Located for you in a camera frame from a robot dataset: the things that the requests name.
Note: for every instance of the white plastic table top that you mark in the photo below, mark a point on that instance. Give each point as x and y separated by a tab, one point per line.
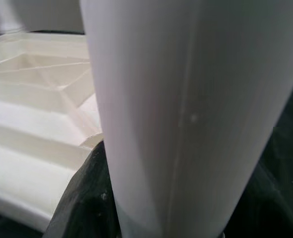
24	111

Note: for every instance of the black cloth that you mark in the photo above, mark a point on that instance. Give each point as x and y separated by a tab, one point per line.
292	119

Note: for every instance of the white tapered plastic table leg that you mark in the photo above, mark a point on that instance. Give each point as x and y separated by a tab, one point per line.
186	111
11	15

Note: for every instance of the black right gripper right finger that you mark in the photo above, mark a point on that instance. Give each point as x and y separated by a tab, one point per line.
267	205

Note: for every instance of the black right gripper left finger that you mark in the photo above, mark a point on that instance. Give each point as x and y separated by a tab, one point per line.
86	198

